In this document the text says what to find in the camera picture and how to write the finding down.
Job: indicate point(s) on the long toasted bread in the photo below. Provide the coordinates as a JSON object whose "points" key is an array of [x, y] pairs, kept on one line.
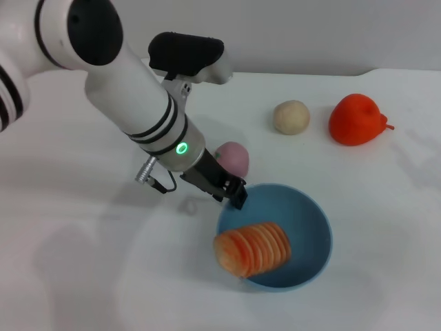
{"points": [[255, 250]]}

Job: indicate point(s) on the blue bowl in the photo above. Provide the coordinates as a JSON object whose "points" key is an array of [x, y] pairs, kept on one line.
{"points": [[303, 241]]}

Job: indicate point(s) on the pink toy peach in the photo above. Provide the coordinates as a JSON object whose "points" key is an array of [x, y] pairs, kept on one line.
{"points": [[234, 158]]}

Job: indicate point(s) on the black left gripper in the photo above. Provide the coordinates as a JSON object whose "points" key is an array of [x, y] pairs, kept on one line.
{"points": [[210, 176]]}

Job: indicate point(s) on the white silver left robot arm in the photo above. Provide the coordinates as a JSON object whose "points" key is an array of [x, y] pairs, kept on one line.
{"points": [[120, 86]]}

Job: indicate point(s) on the beige round bun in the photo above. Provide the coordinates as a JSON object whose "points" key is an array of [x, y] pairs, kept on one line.
{"points": [[291, 117]]}

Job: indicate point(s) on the red pepper toy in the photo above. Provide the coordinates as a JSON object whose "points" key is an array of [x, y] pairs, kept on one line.
{"points": [[355, 120]]}

